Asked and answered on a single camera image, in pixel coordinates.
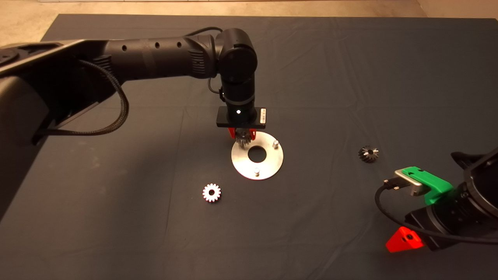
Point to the round metal carrier plate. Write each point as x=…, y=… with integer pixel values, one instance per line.
x=270, y=167

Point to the dark bevel gear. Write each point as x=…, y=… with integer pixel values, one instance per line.
x=367, y=156

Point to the dark grey table cloth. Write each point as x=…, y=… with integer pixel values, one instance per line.
x=350, y=77

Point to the green right camera mount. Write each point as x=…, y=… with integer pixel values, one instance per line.
x=432, y=182

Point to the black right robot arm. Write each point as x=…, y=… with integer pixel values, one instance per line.
x=484, y=182

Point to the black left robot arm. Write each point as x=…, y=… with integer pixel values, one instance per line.
x=155, y=58

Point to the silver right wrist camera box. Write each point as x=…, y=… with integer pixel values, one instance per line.
x=408, y=179

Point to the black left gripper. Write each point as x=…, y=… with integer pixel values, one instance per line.
x=232, y=121

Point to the steel planetary gear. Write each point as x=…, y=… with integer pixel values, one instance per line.
x=212, y=198
x=243, y=140

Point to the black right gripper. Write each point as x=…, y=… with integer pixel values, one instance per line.
x=439, y=223

